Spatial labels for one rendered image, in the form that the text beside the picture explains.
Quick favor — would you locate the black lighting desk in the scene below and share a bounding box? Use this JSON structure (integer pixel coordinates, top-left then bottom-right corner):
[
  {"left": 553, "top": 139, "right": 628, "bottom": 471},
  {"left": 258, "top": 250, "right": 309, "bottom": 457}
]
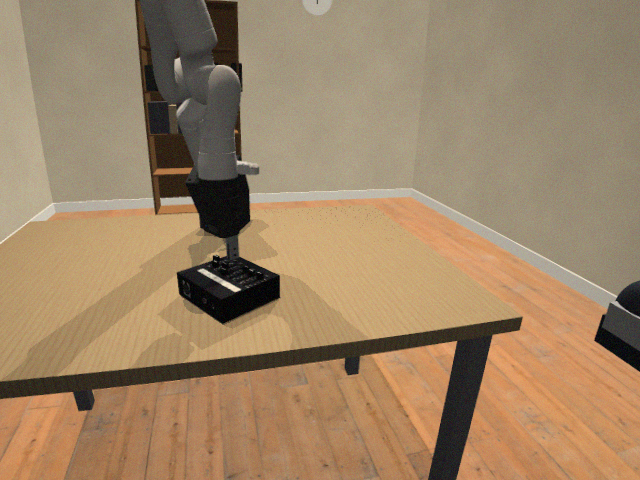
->
[{"left": 177, "top": 255, "right": 280, "bottom": 324}]

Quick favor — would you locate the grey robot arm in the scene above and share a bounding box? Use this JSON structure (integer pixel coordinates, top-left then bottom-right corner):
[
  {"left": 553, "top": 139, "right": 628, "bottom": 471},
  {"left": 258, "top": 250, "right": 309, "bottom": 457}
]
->
[{"left": 139, "top": 0, "right": 241, "bottom": 172}]

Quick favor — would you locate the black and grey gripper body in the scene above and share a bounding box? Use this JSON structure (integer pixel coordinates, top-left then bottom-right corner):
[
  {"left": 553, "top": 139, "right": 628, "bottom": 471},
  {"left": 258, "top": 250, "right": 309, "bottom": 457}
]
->
[{"left": 197, "top": 151, "right": 259, "bottom": 238}]

